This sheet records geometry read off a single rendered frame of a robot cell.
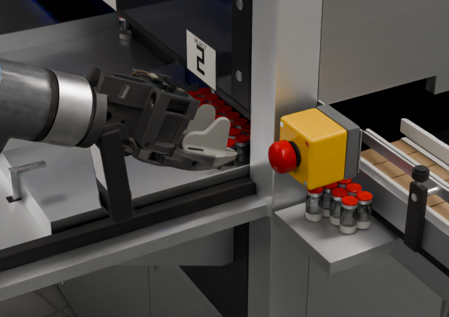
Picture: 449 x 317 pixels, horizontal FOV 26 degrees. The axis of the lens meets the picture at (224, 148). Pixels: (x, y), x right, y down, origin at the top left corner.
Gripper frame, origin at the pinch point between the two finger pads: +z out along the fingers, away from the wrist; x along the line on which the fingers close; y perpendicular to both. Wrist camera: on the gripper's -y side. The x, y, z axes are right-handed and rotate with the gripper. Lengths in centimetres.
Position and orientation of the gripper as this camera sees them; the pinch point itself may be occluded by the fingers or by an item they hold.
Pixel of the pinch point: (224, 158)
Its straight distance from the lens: 113.2
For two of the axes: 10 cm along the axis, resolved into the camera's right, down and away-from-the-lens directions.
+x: -4.9, -4.3, 7.6
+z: 7.9, 1.5, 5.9
